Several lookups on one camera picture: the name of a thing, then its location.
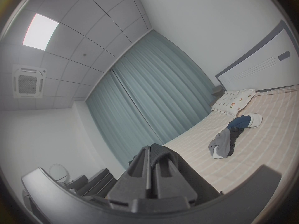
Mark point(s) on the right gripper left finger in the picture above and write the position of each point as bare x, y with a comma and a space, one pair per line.
137, 185

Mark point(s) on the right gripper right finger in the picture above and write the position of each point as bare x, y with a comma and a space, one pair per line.
184, 183

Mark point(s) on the bed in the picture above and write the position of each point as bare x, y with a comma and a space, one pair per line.
257, 136

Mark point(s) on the white garment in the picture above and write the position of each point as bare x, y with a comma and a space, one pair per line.
255, 120
218, 155

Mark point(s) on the grey knitted garment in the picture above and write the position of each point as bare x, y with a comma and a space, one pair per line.
222, 140

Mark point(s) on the blue-green curtain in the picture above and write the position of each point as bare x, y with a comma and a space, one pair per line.
158, 78
105, 115

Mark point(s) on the round white mirror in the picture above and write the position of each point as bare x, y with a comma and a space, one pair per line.
58, 171

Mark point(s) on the dark blue garment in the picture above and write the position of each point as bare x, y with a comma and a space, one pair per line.
240, 122

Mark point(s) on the white printed pillow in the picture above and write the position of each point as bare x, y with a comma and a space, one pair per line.
233, 101

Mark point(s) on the grey bedside table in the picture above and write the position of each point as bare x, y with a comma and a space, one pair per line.
218, 91

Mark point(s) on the ceiling air conditioner vent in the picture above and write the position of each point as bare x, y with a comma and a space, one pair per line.
29, 82

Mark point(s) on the square ceiling light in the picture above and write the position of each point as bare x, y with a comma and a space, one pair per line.
41, 31

